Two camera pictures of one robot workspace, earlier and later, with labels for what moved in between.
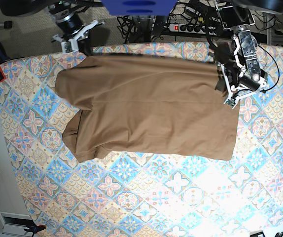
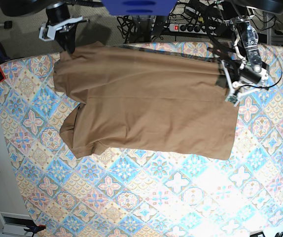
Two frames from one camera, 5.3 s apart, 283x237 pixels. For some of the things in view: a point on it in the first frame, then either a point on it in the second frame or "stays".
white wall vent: x=15 y=223 stays
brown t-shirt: x=136 y=103 stays
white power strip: x=194 y=28 stays
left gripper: x=84 y=45 -> x=63 y=26
